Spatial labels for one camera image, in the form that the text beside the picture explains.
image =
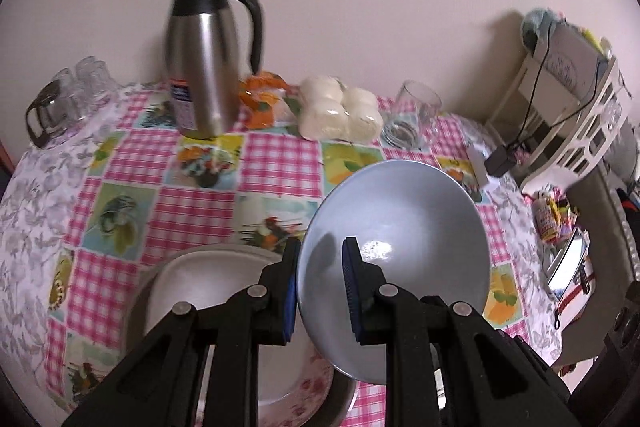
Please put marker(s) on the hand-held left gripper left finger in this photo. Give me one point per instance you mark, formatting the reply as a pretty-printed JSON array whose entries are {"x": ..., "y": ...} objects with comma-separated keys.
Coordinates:
[{"x": 290, "y": 302}]

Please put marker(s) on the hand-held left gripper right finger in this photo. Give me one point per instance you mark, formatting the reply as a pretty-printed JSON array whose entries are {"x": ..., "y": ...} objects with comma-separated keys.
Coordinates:
[{"x": 350, "y": 297}]

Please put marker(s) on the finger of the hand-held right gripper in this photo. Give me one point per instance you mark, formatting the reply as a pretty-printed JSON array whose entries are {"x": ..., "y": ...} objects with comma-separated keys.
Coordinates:
[{"x": 530, "y": 357}]

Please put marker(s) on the white square plate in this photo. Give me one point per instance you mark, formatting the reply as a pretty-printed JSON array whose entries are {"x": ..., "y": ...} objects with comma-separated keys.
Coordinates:
[{"x": 215, "y": 277}]

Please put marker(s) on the round floral rim plate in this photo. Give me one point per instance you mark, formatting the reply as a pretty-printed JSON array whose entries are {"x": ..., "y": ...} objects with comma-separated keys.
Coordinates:
[{"x": 310, "y": 387}]

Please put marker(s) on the small floral bowl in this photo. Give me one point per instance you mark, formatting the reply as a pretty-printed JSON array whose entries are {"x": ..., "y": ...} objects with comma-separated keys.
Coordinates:
[{"x": 410, "y": 217}]

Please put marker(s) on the stainless steel basin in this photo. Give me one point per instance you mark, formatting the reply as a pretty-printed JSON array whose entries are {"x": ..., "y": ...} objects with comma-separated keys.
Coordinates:
[{"x": 132, "y": 307}]

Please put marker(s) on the smartphone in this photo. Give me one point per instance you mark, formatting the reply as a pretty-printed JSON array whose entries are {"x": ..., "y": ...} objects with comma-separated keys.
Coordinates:
[{"x": 570, "y": 259}]

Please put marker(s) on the pink checkered tablecloth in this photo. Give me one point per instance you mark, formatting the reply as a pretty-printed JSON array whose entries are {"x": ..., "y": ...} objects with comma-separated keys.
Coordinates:
[{"x": 200, "y": 207}]

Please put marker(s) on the colourful candy packet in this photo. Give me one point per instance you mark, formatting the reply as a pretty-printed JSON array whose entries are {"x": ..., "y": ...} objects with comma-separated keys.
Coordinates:
[{"x": 547, "y": 214}]

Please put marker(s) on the small white box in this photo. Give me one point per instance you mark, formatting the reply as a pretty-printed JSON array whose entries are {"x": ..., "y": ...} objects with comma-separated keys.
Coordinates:
[{"x": 479, "y": 164}]

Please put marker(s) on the bag of steamed buns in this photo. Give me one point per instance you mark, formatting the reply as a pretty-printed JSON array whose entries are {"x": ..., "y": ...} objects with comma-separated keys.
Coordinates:
[{"x": 335, "y": 112}]

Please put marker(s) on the clear glass mug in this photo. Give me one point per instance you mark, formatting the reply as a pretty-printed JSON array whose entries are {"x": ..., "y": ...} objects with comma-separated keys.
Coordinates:
[{"x": 415, "y": 117}]

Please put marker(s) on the orange snack packet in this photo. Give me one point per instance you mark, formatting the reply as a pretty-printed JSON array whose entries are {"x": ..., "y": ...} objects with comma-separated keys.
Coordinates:
[{"x": 260, "y": 107}]

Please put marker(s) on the black power adapter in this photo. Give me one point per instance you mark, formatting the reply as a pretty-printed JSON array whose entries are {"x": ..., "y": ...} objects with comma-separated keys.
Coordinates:
[{"x": 502, "y": 161}]

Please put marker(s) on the white plastic rack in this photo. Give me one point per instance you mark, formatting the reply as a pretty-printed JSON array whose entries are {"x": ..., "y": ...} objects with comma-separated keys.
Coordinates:
[{"x": 575, "y": 147}]

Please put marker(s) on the stainless steel thermos jug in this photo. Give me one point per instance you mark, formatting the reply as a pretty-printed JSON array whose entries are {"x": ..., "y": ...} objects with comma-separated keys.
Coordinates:
[{"x": 205, "y": 57}]

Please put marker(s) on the white wooden stand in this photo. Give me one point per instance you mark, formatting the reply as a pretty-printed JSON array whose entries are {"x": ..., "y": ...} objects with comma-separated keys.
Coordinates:
[{"x": 520, "y": 87}]

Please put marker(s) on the grey floral cloth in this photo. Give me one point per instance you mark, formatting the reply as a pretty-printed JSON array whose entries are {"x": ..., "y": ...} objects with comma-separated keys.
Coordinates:
[{"x": 30, "y": 217}]

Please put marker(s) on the white paper bag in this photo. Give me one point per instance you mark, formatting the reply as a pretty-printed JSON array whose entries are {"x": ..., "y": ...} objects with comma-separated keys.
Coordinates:
[{"x": 570, "y": 57}]

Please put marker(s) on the teal plush item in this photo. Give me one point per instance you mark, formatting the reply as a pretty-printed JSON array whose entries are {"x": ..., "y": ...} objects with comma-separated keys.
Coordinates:
[{"x": 537, "y": 24}]

